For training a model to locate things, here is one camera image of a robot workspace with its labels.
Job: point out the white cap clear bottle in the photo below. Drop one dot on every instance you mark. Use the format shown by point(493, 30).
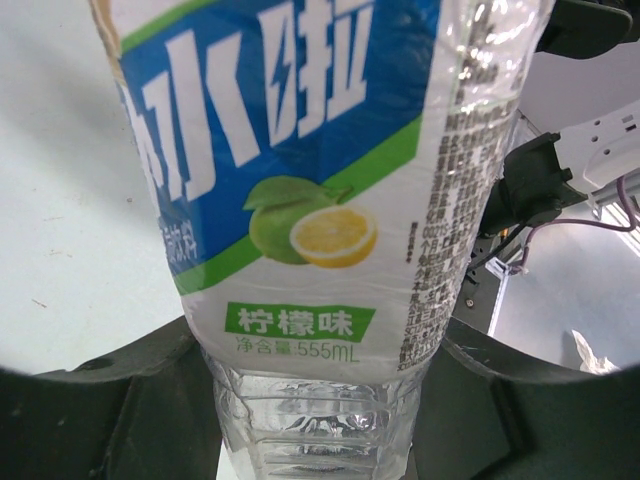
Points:
point(318, 171)

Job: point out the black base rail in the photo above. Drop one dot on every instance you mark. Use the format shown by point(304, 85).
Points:
point(481, 296)

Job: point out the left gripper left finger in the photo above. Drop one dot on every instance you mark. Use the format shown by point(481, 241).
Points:
point(143, 411)

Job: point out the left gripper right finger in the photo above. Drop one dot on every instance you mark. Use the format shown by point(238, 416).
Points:
point(489, 411)

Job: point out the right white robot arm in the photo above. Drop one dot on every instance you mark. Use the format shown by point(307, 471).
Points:
point(585, 89)

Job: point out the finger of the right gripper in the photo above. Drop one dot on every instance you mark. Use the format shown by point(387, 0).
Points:
point(587, 29)

